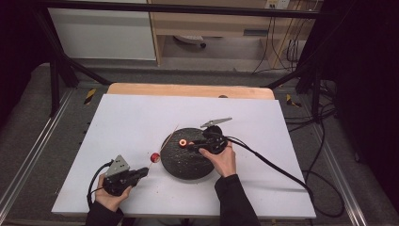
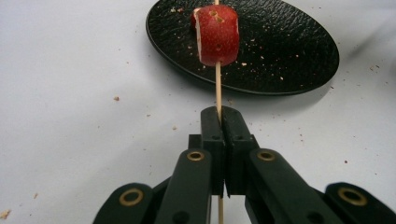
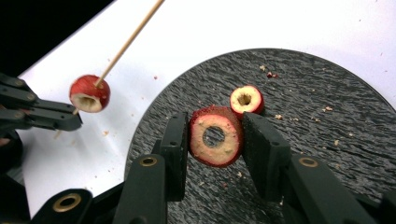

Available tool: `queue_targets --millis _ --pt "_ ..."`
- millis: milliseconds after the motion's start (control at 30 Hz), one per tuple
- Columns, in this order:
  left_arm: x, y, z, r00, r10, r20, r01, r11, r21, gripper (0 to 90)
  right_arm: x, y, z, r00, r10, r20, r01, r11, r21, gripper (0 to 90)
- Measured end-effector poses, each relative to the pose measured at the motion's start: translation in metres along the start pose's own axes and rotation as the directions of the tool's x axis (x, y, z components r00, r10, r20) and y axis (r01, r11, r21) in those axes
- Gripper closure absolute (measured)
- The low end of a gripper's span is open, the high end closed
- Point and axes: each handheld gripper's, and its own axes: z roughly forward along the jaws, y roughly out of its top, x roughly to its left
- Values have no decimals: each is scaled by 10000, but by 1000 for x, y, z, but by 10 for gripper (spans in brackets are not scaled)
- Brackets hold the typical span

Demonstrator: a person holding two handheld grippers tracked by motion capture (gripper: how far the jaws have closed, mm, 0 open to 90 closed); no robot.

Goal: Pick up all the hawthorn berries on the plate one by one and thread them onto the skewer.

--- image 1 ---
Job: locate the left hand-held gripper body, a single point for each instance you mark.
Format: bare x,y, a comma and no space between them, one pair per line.
117,179

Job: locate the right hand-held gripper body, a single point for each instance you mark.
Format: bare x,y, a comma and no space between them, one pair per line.
215,139

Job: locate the person's left hand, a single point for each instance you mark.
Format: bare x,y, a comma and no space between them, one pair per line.
109,201

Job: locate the person's right hand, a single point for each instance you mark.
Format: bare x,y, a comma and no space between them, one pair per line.
224,163

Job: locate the red hawthorn fruit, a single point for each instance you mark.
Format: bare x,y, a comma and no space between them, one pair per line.
183,143
155,157

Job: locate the black round plate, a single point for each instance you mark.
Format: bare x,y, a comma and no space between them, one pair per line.
185,166

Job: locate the white power strip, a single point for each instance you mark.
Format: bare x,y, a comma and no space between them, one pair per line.
277,3

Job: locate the aluminium floor rail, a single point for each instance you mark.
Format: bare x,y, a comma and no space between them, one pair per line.
34,147
342,175

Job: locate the dark curtain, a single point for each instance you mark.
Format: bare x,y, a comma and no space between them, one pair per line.
15,47
367,78

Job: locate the white device with black wheel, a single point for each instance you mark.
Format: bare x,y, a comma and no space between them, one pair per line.
188,39

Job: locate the black metal frame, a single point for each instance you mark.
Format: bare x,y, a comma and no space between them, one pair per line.
175,8

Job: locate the light wooden desk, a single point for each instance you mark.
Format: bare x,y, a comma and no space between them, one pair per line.
204,23

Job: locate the thin wooden skewer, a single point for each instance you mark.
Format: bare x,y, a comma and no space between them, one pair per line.
169,137

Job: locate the white cabinet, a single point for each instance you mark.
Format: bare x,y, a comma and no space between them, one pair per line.
103,34

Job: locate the wooden table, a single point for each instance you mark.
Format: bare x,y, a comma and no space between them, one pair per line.
188,91

